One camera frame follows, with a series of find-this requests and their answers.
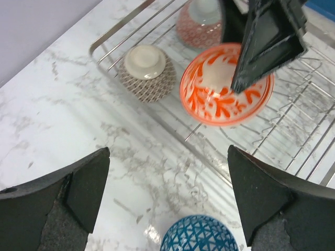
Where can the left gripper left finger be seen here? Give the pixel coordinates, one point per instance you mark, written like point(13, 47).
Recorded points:
point(56, 211)

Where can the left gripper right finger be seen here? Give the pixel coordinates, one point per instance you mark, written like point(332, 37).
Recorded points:
point(280, 211)

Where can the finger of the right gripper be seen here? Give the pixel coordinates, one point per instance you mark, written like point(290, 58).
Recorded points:
point(273, 37)
point(233, 22)

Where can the leaf pattern bowl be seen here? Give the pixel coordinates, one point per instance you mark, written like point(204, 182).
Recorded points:
point(200, 24)

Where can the orange floral bowl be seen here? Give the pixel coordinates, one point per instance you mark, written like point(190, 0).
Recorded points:
point(205, 91)

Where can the metal wire dish rack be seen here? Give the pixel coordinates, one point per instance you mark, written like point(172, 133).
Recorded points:
point(295, 130)

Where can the blue triangle pattern bowl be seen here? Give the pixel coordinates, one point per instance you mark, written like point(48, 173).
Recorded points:
point(198, 232)

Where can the brown square pattern bowl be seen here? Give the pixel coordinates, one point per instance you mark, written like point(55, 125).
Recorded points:
point(147, 72)

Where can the blue wooden shelf unit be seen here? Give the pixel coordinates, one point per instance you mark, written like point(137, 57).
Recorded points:
point(321, 14)

